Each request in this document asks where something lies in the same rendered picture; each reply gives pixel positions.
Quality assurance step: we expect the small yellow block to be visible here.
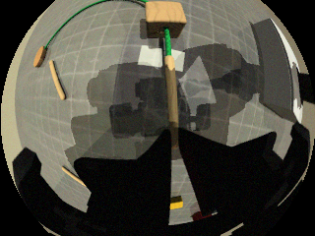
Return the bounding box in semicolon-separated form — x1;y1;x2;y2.
170;197;182;208

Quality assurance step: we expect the brown wooden block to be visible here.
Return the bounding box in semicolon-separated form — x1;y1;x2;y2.
145;1;188;38

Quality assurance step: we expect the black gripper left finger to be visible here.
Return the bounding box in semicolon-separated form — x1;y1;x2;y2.
74;129;172;224

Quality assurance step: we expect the small red cube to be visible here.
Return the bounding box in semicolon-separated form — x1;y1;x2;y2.
192;212;211;221

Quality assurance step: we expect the tan round wooden button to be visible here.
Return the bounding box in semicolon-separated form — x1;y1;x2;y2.
34;46;47;68

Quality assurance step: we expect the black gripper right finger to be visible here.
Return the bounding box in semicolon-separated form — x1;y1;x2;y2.
178;127;277;216

